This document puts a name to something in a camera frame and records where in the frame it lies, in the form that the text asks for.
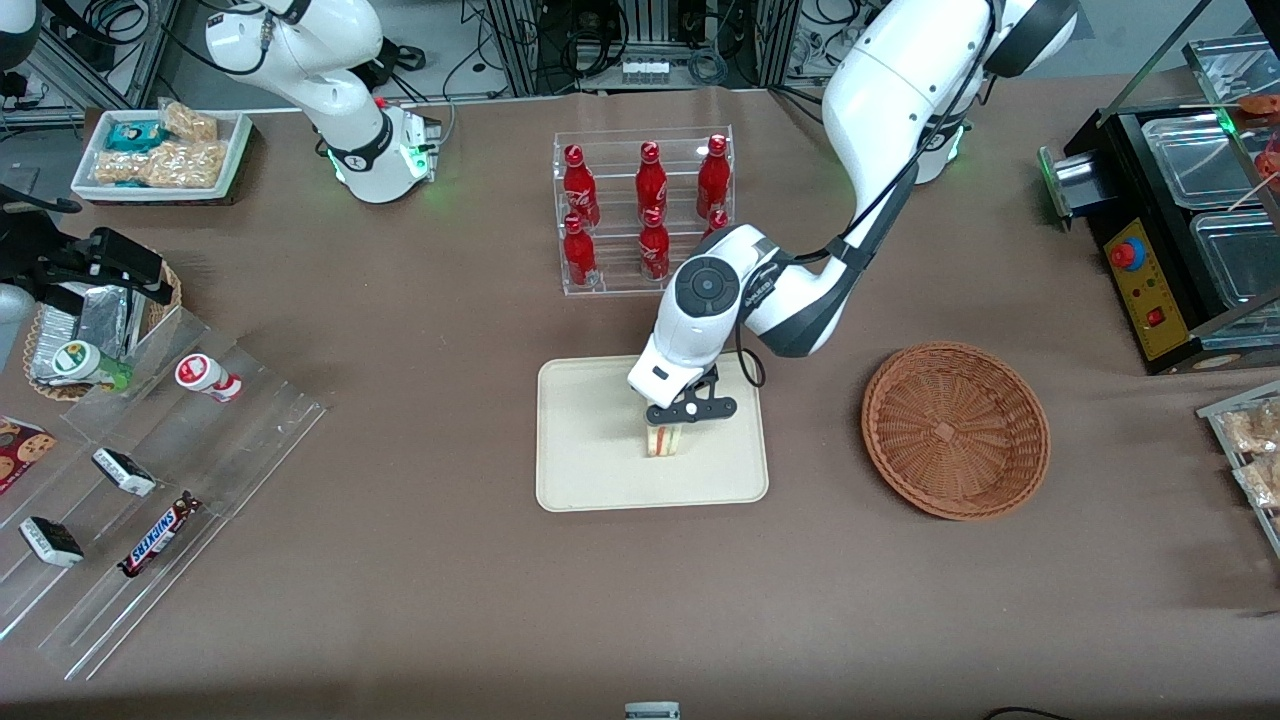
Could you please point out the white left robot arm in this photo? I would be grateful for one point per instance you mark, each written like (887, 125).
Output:
(880, 100)

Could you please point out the red cola bottle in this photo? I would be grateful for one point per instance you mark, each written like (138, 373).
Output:
(654, 250)
(578, 256)
(578, 188)
(716, 220)
(713, 178)
(651, 182)

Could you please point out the Snickers chocolate bar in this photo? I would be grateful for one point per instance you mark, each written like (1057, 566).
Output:
(158, 535)

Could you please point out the cream rectangular serving tray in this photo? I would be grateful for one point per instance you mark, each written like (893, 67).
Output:
(590, 450)

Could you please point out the teal snack packet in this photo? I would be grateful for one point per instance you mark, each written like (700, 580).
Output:
(135, 135)

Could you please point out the aluminium frame rack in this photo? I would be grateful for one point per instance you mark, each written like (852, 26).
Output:
(520, 45)

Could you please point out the brown round wicker basket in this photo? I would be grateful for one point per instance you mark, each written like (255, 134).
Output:
(955, 432)

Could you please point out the black white small snack bar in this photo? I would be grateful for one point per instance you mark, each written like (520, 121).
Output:
(125, 472)
(52, 541)

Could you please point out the clear wrapped pastry pack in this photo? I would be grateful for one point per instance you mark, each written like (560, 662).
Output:
(1255, 428)
(1262, 482)

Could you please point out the clear lidded food container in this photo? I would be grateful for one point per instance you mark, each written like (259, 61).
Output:
(1195, 160)
(1240, 260)

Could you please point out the triangular sandwich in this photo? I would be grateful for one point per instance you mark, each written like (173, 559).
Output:
(665, 443)

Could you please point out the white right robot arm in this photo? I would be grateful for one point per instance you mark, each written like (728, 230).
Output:
(330, 90)

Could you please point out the red emergency stop button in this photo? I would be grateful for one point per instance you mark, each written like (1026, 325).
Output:
(1123, 255)

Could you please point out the white rectangular snack tray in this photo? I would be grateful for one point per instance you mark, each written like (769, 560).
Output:
(238, 135)

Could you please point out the black food warmer machine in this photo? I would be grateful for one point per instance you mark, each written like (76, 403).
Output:
(1150, 215)

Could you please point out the green cap yogurt bottle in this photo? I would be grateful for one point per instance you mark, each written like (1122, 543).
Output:
(85, 362)

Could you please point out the clear acrylic bottle rack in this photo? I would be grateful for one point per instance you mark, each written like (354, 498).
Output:
(615, 282)

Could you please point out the red cap yogurt bottle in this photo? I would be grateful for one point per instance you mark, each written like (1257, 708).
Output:
(205, 375)

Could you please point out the shiny metal tray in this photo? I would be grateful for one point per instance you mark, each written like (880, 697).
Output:
(1230, 65)

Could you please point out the clear acrylic stepped display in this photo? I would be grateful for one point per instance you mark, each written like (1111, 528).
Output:
(260, 430)

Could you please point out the silver foil packet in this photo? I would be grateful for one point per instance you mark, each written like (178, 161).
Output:
(105, 315)
(52, 330)

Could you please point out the white power strip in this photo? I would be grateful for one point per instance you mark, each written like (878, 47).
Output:
(645, 71)

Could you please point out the chocolate chip cookie packet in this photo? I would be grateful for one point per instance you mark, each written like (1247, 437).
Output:
(22, 455)

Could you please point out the wicker basket with foil packets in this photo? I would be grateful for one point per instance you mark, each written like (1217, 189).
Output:
(165, 300)

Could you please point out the orange red food piece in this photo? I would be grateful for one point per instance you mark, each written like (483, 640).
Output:
(1262, 103)
(1272, 158)

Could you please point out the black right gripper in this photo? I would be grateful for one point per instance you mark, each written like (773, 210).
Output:
(52, 252)

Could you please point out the small grey white device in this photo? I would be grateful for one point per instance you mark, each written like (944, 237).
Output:
(652, 712)

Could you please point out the large rice cracker pack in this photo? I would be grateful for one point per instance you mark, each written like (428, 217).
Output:
(170, 165)

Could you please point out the small rice cracker pack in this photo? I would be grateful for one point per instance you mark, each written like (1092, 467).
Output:
(190, 122)

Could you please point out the thin metal rod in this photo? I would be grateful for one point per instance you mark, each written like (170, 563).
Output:
(1150, 62)

